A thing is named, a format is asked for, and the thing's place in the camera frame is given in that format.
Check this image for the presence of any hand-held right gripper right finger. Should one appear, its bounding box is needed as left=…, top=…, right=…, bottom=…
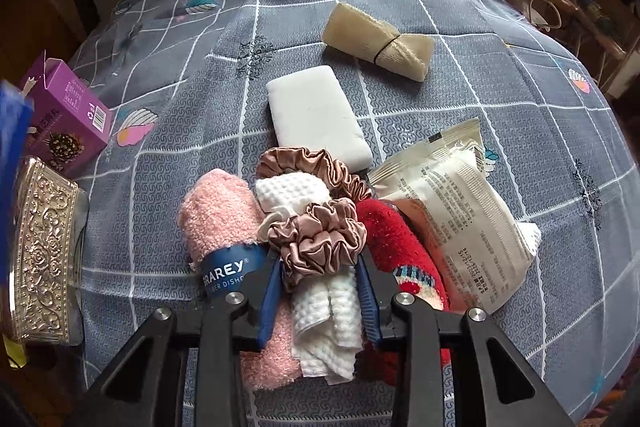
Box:
left=355, top=252, right=571, bottom=427

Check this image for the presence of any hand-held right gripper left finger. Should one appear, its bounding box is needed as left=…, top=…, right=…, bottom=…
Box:
left=70, top=257, right=286, bottom=427

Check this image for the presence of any white sock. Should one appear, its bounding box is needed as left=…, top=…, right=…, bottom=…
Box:
left=255, top=174, right=363, bottom=383

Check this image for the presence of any red fuzzy sock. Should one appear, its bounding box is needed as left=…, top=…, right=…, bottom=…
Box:
left=356, top=200, right=451, bottom=380

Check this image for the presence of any pink satin scrunchie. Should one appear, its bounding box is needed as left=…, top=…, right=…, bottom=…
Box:
left=257, top=147, right=373, bottom=203
left=267, top=200, right=366, bottom=290

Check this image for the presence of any pink dishcloth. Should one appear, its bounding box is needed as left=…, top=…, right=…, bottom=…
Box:
left=181, top=170, right=301, bottom=390

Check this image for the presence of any white soap bar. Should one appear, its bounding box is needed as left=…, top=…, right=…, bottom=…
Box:
left=266, top=65, right=373, bottom=173

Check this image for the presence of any white wipes packet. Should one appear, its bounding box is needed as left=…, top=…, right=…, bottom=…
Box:
left=367, top=117, right=536, bottom=315

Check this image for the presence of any ornate metal tissue box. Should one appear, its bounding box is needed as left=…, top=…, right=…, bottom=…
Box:
left=7, top=156, right=91, bottom=347

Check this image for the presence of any small yellow object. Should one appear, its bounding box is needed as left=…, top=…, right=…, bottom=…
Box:
left=4, top=336, right=27, bottom=369

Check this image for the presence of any grey printed checked blanket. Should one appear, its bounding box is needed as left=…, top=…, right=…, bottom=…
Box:
left=50, top=0, right=623, bottom=427

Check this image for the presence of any beige rolled cloth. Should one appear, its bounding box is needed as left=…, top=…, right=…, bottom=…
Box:
left=321, top=3, right=435, bottom=82

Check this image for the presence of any purple cardboard box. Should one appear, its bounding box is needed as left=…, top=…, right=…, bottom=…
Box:
left=20, top=50, right=113, bottom=173

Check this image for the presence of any blue flat object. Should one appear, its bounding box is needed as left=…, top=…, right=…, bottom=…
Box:
left=0, top=80, right=35, bottom=303

